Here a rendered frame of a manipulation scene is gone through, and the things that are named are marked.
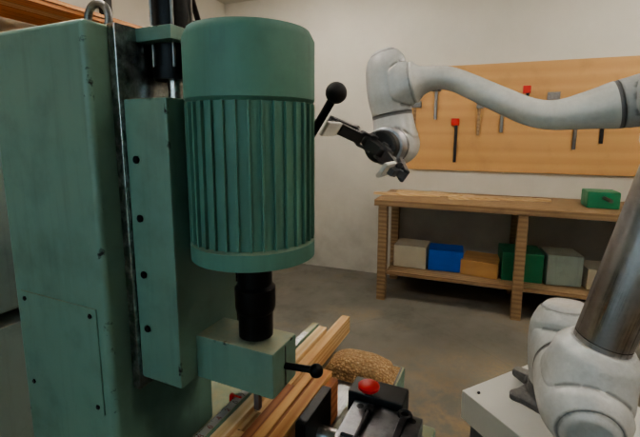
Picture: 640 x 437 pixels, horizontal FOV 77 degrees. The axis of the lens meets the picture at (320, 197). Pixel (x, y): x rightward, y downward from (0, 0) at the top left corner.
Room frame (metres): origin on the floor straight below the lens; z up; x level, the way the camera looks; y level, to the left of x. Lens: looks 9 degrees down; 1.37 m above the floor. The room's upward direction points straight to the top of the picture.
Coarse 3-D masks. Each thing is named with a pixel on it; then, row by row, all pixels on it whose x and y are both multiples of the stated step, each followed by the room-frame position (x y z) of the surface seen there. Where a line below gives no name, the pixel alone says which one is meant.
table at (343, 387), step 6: (324, 366) 0.77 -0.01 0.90; (396, 366) 0.77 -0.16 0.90; (402, 372) 0.75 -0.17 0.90; (396, 378) 0.73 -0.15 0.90; (402, 378) 0.75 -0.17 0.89; (342, 384) 0.71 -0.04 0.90; (348, 384) 0.71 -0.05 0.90; (396, 384) 0.71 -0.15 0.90; (402, 384) 0.75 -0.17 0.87; (342, 390) 0.69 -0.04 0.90; (348, 390) 0.69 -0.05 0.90; (342, 396) 0.67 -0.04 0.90; (348, 396) 0.67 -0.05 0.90; (342, 402) 0.66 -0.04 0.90; (348, 402) 0.66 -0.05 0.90; (342, 408) 0.64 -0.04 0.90; (336, 420) 0.61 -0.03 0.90; (330, 426) 0.60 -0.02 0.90
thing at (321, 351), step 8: (344, 320) 0.89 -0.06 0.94; (336, 328) 0.85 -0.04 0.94; (344, 328) 0.88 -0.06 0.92; (328, 336) 0.82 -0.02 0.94; (336, 336) 0.84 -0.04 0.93; (344, 336) 0.88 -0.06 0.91; (320, 344) 0.79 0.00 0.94; (328, 344) 0.80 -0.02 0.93; (336, 344) 0.84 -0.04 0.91; (312, 352) 0.75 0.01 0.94; (320, 352) 0.76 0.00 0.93; (328, 352) 0.80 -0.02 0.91; (304, 360) 0.72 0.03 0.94; (312, 360) 0.73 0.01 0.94; (320, 360) 0.76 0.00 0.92; (296, 376) 0.67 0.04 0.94; (264, 400) 0.61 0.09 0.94
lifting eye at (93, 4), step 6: (96, 0) 0.69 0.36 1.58; (102, 0) 0.68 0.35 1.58; (90, 6) 0.69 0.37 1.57; (96, 6) 0.69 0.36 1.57; (102, 6) 0.68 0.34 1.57; (108, 6) 0.68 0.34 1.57; (90, 12) 0.70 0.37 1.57; (108, 12) 0.68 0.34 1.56; (84, 18) 0.70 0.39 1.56; (90, 18) 0.70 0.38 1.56; (108, 18) 0.68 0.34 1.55
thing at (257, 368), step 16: (224, 320) 0.62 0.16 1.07; (208, 336) 0.57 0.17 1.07; (224, 336) 0.57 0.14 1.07; (272, 336) 0.57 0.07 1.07; (288, 336) 0.57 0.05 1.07; (208, 352) 0.57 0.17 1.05; (224, 352) 0.55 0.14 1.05; (240, 352) 0.54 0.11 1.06; (256, 352) 0.53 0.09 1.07; (272, 352) 0.53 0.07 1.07; (288, 352) 0.56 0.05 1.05; (208, 368) 0.57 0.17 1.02; (224, 368) 0.55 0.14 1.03; (240, 368) 0.54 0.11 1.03; (256, 368) 0.53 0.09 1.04; (272, 368) 0.52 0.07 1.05; (224, 384) 0.56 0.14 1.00; (240, 384) 0.54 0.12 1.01; (256, 384) 0.53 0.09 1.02; (272, 384) 0.52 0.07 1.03
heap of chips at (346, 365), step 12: (348, 348) 0.78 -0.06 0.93; (336, 360) 0.75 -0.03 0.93; (348, 360) 0.74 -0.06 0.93; (360, 360) 0.73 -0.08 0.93; (372, 360) 0.73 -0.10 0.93; (384, 360) 0.75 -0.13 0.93; (336, 372) 0.73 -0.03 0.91; (348, 372) 0.72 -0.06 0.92; (360, 372) 0.71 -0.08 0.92; (372, 372) 0.71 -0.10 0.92; (384, 372) 0.71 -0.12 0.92; (396, 372) 0.74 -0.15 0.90
